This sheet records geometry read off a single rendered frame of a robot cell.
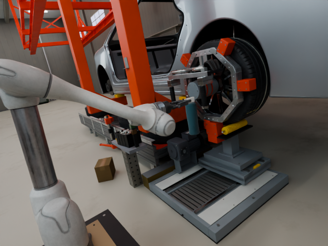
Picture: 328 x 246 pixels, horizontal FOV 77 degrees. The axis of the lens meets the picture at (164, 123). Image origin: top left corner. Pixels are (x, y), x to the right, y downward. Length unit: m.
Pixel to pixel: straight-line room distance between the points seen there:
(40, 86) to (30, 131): 0.25
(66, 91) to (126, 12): 1.07
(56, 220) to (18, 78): 0.53
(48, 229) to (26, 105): 0.50
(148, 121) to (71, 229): 0.53
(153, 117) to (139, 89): 0.87
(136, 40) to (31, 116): 1.07
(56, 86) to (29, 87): 0.09
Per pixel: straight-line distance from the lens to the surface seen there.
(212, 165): 1.90
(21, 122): 1.04
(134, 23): 1.83
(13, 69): 0.88
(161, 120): 0.91
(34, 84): 0.87
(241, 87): 1.42
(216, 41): 1.63
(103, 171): 2.31
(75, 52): 3.62
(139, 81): 1.76
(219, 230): 1.41
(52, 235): 0.97
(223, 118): 1.58
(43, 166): 1.08
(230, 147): 1.84
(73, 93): 0.92
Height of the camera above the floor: 1.05
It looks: 15 degrees down
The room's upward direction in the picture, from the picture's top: 10 degrees counter-clockwise
